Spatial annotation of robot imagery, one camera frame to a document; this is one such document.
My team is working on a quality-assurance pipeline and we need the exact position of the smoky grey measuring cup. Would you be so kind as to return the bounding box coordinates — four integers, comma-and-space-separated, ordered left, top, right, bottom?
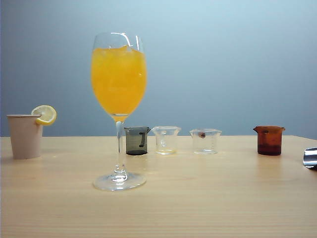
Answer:
123, 126, 151, 156

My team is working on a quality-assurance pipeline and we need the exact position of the clear beaker with dark mark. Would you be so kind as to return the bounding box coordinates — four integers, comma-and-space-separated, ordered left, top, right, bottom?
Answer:
189, 128, 222, 155

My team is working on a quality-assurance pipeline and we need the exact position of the beige paper cup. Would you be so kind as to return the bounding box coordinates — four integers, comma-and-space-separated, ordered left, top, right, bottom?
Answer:
6, 114, 43, 160

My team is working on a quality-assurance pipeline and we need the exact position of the yellow lemon slice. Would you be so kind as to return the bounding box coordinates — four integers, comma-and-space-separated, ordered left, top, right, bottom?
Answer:
31, 105, 57, 126

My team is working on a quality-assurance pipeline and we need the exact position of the amber measuring cup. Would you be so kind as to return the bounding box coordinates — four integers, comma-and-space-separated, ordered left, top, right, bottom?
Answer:
253, 125, 286, 156

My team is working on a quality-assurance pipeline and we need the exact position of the clear glass measuring cup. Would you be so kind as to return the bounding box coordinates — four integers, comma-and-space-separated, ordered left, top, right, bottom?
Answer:
151, 125, 182, 156

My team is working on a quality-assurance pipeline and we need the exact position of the wine glass with orange juice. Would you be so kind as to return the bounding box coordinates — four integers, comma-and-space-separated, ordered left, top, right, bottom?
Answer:
91, 31, 148, 191

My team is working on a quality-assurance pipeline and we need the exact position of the shiny metal object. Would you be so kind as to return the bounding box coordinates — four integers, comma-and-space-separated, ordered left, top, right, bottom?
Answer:
302, 146, 317, 171

